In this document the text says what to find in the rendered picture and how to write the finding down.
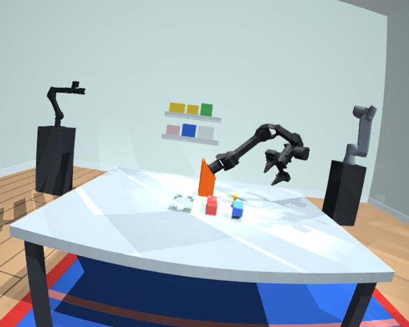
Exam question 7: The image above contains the blue bar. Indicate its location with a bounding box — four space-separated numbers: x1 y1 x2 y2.
232 200 243 217

